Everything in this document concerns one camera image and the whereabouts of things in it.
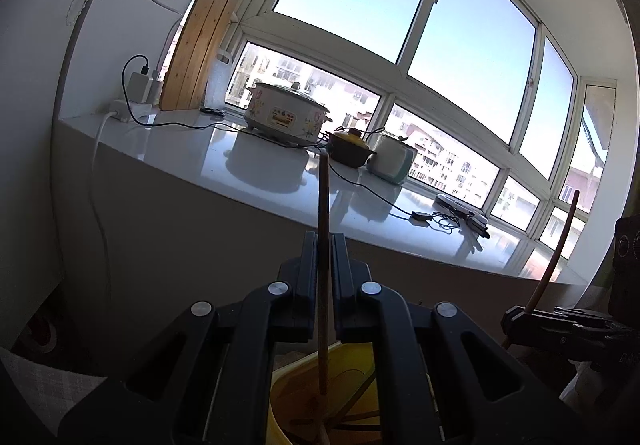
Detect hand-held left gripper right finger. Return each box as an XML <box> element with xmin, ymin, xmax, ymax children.
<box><xmin>330</xmin><ymin>233</ymin><xmax>583</xmax><ymax>445</ymax></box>

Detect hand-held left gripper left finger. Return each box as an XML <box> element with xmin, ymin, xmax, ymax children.
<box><xmin>57</xmin><ymin>231</ymin><xmax>321</xmax><ymax>445</ymax></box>

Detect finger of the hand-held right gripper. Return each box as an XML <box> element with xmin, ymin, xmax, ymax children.
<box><xmin>515</xmin><ymin>325</ymin><xmax>621</xmax><ymax>364</ymax></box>
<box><xmin>501</xmin><ymin>306</ymin><xmax>617</xmax><ymax>332</ymax></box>

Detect brown wooden chopstick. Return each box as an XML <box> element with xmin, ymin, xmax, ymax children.
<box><xmin>289</xmin><ymin>409</ymin><xmax>382</xmax><ymax>427</ymax></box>
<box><xmin>316</xmin><ymin>152</ymin><xmax>332</xmax><ymax>398</ymax></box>
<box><xmin>502</xmin><ymin>190</ymin><xmax>581</xmax><ymax>351</ymax></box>

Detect yellow plastic container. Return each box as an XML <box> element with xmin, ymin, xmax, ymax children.
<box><xmin>267</xmin><ymin>342</ymin><xmax>383</xmax><ymax>445</ymax></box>

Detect dark chopstick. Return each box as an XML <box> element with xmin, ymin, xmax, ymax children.
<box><xmin>331</xmin><ymin>374</ymin><xmax>379</xmax><ymax>426</ymax></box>

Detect brown clay pot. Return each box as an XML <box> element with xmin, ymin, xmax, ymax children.
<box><xmin>326</xmin><ymin>127</ymin><xmax>377</xmax><ymax>169</ymax></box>

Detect teal white kettle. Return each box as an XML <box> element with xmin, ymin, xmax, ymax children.
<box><xmin>366</xmin><ymin>132</ymin><xmax>418</xmax><ymax>184</ymax></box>

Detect white windowsill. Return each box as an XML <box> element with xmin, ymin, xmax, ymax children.
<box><xmin>52</xmin><ymin>107</ymin><xmax>588</xmax><ymax>286</ymax></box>

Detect white floral slow cooker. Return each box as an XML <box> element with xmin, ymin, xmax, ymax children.
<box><xmin>244</xmin><ymin>81</ymin><xmax>333</xmax><ymax>146</ymax></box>

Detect white power strip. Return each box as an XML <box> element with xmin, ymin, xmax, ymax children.
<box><xmin>107</xmin><ymin>99</ymin><xmax>161</xmax><ymax>122</ymax></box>

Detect wooden board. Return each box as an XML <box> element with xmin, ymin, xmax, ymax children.
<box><xmin>160</xmin><ymin>0</ymin><xmax>243</xmax><ymax>110</ymax></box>

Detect white power adapter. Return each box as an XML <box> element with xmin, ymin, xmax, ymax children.
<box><xmin>126</xmin><ymin>71</ymin><xmax>153</xmax><ymax>103</ymax></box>

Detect plaid cloth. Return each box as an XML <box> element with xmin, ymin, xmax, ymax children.
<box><xmin>0</xmin><ymin>347</ymin><xmax>107</xmax><ymax>445</ymax></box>

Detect black cooker cord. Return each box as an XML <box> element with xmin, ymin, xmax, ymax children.
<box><xmin>320</xmin><ymin>145</ymin><xmax>463</xmax><ymax>232</ymax></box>

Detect black ring device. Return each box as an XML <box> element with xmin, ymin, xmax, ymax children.
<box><xmin>435</xmin><ymin>192</ymin><xmax>491</xmax><ymax>239</ymax></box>

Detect white window frame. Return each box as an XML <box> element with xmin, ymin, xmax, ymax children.
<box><xmin>165</xmin><ymin>0</ymin><xmax>618</xmax><ymax>283</ymax></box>

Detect black charger cable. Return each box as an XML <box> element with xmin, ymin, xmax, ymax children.
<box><xmin>122</xmin><ymin>55</ymin><xmax>326</xmax><ymax>150</ymax></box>

